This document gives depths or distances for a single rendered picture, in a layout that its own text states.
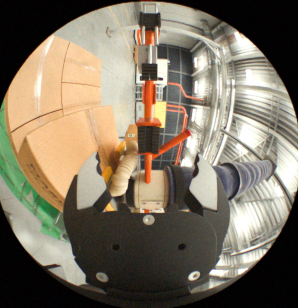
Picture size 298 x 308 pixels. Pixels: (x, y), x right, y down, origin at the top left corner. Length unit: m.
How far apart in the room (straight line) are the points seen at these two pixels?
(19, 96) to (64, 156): 0.50
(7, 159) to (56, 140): 0.95
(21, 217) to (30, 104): 0.99
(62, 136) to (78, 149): 0.06
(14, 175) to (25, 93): 0.73
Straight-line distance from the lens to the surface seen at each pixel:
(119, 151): 0.35
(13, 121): 0.59
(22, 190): 1.18
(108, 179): 0.26
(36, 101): 0.64
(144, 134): 0.20
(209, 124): 5.97
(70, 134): 0.23
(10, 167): 1.13
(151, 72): 0.21
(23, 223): 1.30
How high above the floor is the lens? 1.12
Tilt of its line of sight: level
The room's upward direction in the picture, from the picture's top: 92 degrees clockwise
